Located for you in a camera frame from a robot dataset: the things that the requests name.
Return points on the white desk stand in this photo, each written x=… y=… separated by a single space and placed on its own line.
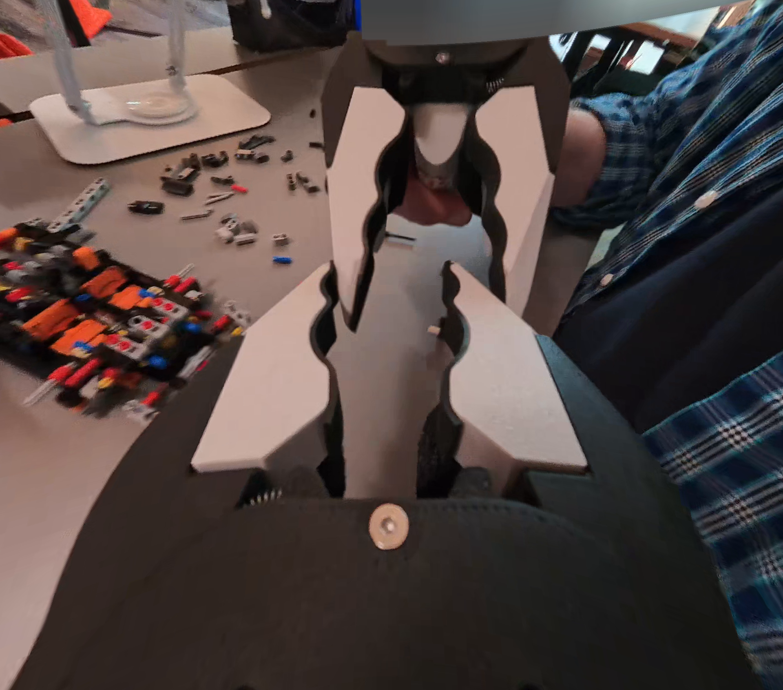
x=202 y=114

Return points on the scattered loose lego pieces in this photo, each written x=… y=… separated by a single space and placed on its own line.
x=183 y=185

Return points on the black and orange lego model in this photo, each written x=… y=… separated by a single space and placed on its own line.
x=92 y=310

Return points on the person's dark garment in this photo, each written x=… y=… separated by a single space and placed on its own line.
x=673 y=323

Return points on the person's right hand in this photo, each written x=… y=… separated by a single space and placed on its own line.
x=431 y=206

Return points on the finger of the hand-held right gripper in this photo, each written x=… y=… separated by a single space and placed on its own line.
x=358 y=163
x=520 y=163

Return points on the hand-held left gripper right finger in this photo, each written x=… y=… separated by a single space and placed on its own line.
x=514 y=396

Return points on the person in plaid shirt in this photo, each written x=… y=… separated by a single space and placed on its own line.
x=734 y=488

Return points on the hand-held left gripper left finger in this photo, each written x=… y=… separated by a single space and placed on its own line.
x=269 y=390

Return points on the dark chair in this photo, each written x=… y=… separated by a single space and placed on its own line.
x=618 y=56

